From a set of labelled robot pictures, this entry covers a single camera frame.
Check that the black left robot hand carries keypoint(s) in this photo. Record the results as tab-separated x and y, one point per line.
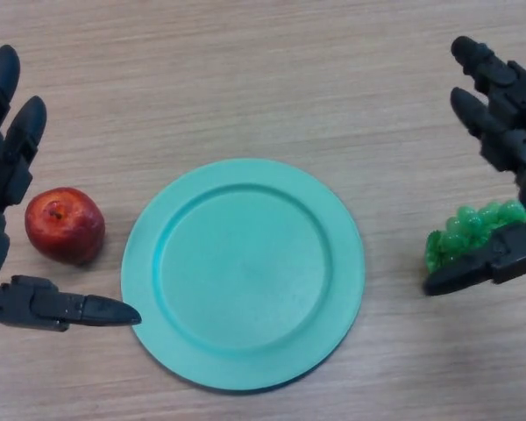
13	175

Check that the green grapes bunch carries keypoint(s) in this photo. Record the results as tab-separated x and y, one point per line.
462	230

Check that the green round plate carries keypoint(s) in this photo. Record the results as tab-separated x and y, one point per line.
245	280

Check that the red apple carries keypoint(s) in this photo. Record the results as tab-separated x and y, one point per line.
65	228

